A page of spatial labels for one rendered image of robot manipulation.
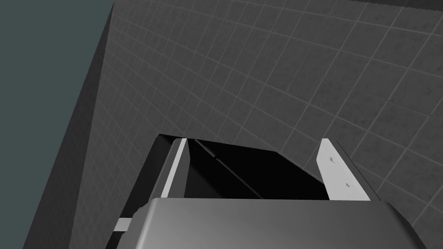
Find black appliance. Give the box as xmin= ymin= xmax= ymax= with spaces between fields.
xmin=119 ymin=134 xmax=330 ymax=219

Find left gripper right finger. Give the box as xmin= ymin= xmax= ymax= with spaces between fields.
xmin=316 ymin=138 xmax=382 ymax=201

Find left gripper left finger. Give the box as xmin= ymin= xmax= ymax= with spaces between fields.
xmin=151 ymin=137 xmax=192 ymax=199

